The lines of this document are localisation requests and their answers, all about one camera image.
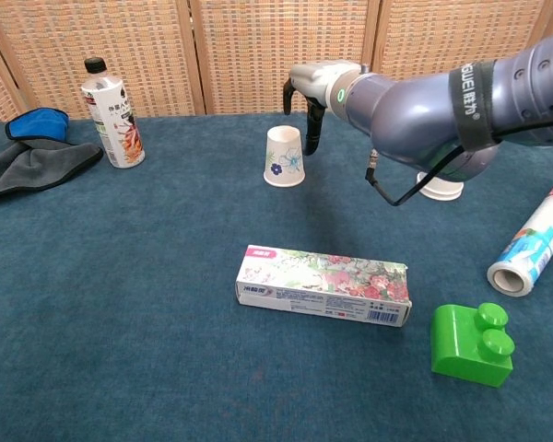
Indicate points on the paper cup dark blue flower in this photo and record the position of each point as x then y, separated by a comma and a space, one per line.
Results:
285, 143

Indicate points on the teal table mat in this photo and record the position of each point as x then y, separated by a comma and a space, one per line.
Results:
120, 322

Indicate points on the grey cloth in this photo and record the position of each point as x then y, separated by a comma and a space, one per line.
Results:
32, 168

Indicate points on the blue cloth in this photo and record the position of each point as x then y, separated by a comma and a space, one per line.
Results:
39, 124

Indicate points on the paper cup light blue flower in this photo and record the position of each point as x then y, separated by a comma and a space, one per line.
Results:
442, 182

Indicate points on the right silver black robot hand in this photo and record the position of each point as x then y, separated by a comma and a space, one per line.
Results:
322, 76

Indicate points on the woven folding screen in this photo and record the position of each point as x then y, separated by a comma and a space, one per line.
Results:
212, 50

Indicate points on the green toy building block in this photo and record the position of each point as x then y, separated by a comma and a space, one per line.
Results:
461, 345

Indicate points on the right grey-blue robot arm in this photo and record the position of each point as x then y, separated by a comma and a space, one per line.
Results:
419, 115

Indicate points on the plastic wrap roll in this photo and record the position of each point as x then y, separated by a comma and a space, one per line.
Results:
534, 239

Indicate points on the white bottle black cap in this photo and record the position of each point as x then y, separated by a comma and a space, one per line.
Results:
115, 124

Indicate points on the floral toothpaste box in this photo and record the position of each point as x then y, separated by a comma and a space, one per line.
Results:
322, 285

